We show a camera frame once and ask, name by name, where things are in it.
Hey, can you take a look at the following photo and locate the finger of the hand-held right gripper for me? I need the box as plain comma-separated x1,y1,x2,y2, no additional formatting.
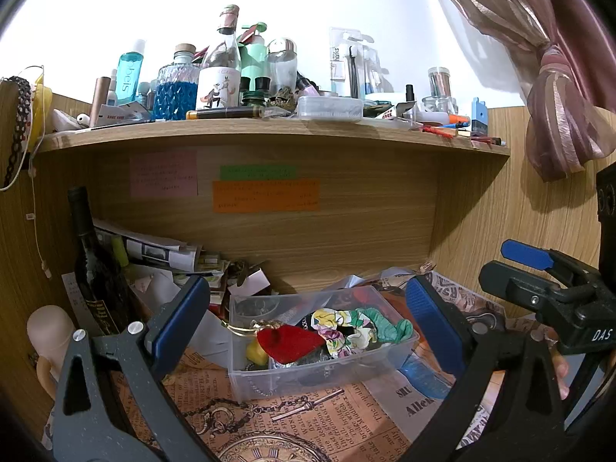
500,239,602,290
479,260,585,330

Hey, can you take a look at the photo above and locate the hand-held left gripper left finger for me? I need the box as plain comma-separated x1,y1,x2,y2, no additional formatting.
52,275,222,462

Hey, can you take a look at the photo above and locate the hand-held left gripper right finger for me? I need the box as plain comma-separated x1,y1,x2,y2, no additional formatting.
405,273,566,462

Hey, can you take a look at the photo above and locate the green scrunchie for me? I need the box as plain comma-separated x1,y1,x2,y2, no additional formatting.
353,308,415,345

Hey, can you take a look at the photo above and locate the yellow sponge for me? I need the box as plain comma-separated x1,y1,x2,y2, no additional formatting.
246,338,269,365

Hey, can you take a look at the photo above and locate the white patterned scrunchie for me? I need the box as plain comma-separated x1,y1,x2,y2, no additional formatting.
310,308,378,358

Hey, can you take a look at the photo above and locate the red velvet coin purse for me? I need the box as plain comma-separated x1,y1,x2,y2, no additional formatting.
221,318,325,363

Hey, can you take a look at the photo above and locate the clear plastic storage box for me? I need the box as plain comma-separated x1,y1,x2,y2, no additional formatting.
228,285,420,401

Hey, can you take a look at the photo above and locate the person's right hand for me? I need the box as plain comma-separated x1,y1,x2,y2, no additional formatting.
546,334,573,401

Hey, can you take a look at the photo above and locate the blue plastic object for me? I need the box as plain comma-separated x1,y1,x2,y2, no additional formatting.
398,363,455,400

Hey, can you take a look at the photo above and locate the pile of papers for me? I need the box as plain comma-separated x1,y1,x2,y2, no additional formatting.
62,219,275,362

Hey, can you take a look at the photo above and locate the small grey bowl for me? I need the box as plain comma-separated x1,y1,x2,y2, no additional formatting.
236,298,280,318

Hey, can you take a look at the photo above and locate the dark wine bottle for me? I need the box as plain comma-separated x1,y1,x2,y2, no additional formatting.
67,186,133,338

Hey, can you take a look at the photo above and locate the pink sticky note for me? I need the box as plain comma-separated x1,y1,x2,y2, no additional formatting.
130,150,198,198

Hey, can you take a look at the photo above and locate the blue plastic box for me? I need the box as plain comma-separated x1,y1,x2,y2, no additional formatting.
472,97,489,136

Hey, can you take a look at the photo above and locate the orange sticky note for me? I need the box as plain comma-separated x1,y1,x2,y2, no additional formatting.
213,179,321,213

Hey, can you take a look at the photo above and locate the newspaper-print mat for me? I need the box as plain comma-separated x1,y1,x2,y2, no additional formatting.
41,269,569,462

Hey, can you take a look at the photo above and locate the green sticky note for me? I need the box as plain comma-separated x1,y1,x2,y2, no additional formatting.
220,165,298,180

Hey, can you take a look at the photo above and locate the small glass jar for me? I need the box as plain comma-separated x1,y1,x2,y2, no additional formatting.
428,66,453,99

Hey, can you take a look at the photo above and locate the pink striped curtain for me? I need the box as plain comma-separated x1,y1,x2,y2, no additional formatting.
421,0,616,182

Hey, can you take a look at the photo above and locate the wooden shelf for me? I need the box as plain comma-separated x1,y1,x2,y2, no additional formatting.
36,118,511,157

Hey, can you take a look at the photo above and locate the amber glass tube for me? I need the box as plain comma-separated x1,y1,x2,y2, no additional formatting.
187,107,263,120

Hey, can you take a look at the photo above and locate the glass bottle with blue liquid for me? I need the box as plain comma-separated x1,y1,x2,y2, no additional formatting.
152,44,200,121

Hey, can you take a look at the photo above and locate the brown cardboard tube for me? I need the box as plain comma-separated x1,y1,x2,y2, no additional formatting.
90,77,112,128

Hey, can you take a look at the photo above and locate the clear flat plastic case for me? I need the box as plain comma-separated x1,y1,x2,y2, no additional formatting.
297,95,364,121

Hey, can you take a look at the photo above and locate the clear bottle with illustrated label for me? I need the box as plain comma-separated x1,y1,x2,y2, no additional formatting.
196,5,242,110

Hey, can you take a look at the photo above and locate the teal mouthwash bottle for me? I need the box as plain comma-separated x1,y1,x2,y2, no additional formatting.
115,39,146,107

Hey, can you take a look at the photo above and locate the yellow plastic item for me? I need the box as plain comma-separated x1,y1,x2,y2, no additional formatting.
29,77,54,152

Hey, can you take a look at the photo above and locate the packaged toothbrush set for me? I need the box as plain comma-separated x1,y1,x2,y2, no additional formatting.
330,28,383,98

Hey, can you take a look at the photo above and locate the mint green bottle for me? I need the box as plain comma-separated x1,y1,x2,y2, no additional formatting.
239,22,268,92

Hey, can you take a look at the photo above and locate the clear bottle with silver cap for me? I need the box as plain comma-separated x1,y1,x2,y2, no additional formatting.
266,37,298,91

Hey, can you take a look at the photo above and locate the white cable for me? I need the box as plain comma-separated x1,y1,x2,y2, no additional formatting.
0,65,51,279

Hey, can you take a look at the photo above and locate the black chain strap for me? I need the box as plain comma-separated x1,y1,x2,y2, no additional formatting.
2,76,32,191

